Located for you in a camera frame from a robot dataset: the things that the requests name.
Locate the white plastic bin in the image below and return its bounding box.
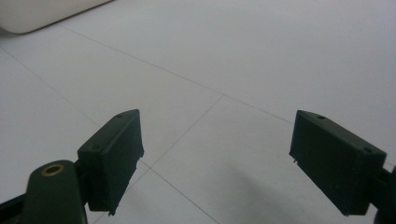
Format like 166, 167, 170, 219
0, 0, 115, 35

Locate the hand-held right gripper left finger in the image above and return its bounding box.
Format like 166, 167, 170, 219
77, 108, 145, 217

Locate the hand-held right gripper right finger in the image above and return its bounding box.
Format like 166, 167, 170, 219
289, 109, 388, 217

